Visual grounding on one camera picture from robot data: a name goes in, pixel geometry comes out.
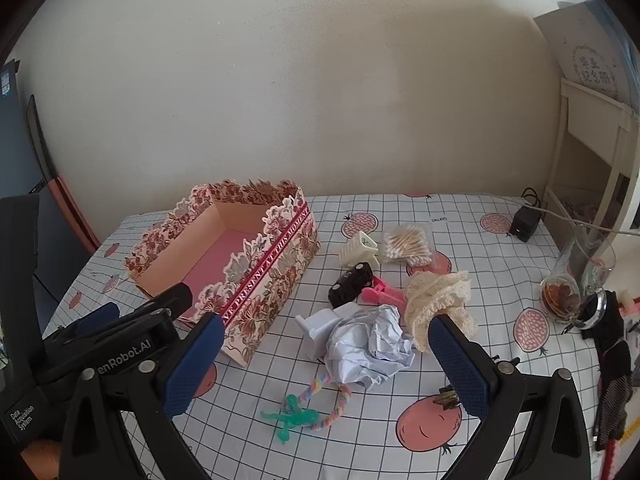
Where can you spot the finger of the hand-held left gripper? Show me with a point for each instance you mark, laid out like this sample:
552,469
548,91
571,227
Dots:
100,317
165,300

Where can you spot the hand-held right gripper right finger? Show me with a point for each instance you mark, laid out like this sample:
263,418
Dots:
457,370

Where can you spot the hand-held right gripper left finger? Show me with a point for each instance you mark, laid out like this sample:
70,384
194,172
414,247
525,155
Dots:
195,365

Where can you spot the cream lace cloth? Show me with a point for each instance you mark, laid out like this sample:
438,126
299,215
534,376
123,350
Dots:
435,295

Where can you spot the white paper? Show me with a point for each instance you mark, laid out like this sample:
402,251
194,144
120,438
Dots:
365,345

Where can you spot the floral paper storage box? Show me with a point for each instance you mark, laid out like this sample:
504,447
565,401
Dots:
270,280

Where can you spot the pink hair clip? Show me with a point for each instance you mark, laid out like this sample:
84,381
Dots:
380,294

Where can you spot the white plastic holder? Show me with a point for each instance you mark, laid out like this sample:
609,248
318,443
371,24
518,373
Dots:
317,330

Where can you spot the bag of cotton swabs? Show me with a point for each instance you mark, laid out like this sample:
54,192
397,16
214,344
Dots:
405,245

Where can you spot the cream hair claw clip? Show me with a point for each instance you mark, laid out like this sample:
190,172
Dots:
357,250

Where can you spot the checked cloth-covered desktop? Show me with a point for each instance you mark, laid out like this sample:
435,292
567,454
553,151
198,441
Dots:
500,270

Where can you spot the reddish brown board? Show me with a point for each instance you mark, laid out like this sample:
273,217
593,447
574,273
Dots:
75,215

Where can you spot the green plastic clip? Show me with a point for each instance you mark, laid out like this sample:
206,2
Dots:
290,417

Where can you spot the glass mug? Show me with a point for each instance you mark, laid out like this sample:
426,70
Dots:
560,295

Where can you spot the black toy car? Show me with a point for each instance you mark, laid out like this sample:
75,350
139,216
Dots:
350,285

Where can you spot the black round gadget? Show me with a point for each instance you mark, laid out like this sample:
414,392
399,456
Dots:
600,317

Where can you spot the black mesh pouch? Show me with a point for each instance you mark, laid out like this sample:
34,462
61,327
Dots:
612,400

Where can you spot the black power adapter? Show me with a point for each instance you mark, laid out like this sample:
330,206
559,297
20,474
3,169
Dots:
525,222

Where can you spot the dark blue panel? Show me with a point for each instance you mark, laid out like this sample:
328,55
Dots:
20,160

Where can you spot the white wooden shelf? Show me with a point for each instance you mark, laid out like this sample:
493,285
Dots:
590,110

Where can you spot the white printed booklet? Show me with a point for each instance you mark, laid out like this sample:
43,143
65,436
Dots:
590,60

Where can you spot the light blue book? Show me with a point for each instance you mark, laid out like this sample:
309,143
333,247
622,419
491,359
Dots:
627,55

